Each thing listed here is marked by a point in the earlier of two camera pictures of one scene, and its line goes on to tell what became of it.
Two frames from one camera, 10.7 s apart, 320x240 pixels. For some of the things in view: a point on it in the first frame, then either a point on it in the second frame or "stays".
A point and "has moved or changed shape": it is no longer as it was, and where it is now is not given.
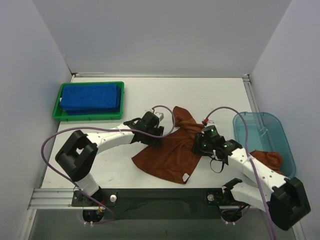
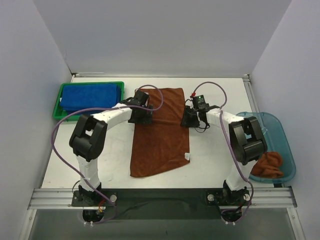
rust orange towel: (175, 159) has moved or changed shape
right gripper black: (200, 147) → (189, 120)
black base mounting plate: (158, 204) stays
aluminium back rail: (75, 74) stays
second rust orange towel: (273, 160) stays
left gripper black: (155, 139) → (140, 118)
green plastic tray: (59, 114) stays
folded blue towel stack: (81, 99) stays
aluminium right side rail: (247, 81) stays
